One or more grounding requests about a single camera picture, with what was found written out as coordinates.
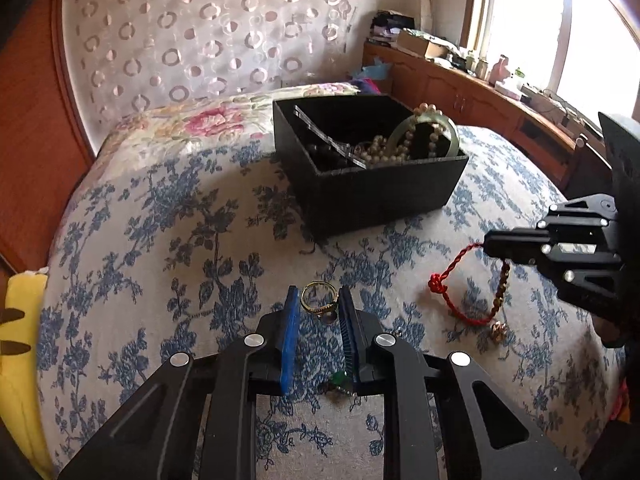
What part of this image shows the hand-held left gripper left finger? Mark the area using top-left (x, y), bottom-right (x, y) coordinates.
top-left (57, 285), bottom-right (301, 480)

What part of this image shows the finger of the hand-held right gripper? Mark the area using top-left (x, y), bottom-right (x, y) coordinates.
top-left (484, 195), bottom-right (621, 244)
top-left (487, 242), bottom-right (626, 321)

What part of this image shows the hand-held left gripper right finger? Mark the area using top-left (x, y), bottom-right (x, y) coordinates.
top-left (337, 286), bottom-right (581, 480)

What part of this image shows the gold ring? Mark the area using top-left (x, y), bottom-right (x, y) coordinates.
top-left (300, 281), bottom-right (346, 323)

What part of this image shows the red cord bracelet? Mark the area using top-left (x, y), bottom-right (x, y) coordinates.
top-left (427, 241), bottom-right (513, 346)

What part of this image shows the pale green jade bangle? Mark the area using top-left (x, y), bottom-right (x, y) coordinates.
top-left (387, 114), bottom-right (458, 163)

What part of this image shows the black box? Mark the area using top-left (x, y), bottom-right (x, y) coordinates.
top-left (272, 94), bottom-right (470, 241)

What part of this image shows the large pearl bead strand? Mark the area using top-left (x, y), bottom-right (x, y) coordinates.
top-left (410, 102), bottom-right (449, 162)

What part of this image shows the small pearl bead strand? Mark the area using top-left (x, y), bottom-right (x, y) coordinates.
top-left (356, 135), bottom-right (402, 166)

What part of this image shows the dark wooden bead bracelet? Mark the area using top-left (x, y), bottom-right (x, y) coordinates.
top-left (306, 141), bottom-right (353, 166)

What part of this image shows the green gemstone pendant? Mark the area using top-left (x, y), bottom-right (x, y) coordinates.
top-left (322, 370), bottom-right (353, 396)

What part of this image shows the pink tissue box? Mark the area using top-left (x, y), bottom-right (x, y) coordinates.
top-left (492, 77), bottom-right (523, 98)

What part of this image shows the pink figurine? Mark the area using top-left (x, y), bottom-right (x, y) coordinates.
top-left (487, 55), bottom-right (513, 86)

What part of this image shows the wooden cabinet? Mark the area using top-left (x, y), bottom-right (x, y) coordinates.
top-left (362, 40), bottom-right (616, 201)

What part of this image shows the blue floral cloth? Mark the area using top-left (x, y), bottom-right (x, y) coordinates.
top-left (37, 125), bottom-right (626, 480)

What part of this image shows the window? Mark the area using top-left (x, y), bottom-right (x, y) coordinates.
top-left (460, 0), bottom-right (640, 126)

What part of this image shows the clear plastic sheet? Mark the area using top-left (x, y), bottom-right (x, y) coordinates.
top-left (292, 104), bottom-right (368, 166)

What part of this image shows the cardboard box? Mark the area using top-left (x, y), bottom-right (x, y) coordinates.
top-left (395, 27), bottom-right (451, 58)

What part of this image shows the blue plastic bag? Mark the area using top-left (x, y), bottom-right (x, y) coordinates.
top-left (350, 57), bottom-right (391, 93)

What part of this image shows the floral pillow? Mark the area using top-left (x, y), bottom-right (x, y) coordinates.
top-left (97, 82), bottom-right (381, 161)

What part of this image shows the pile of dark clothes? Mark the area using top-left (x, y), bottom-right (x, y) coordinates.
top-left (367, 9), bottom-right (416, 43)

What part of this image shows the yellow plush toy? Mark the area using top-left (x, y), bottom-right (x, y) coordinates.
top-left (0, 270), bottom-right (56, 471)

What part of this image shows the circle pattern sheer curtain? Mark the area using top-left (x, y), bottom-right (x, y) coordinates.
top-left (60, 0), bottom-right (381, 128)

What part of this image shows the brown wooden wardrobe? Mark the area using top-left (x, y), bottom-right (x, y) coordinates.
top-left (0, 0), bottom-right (98, 281)

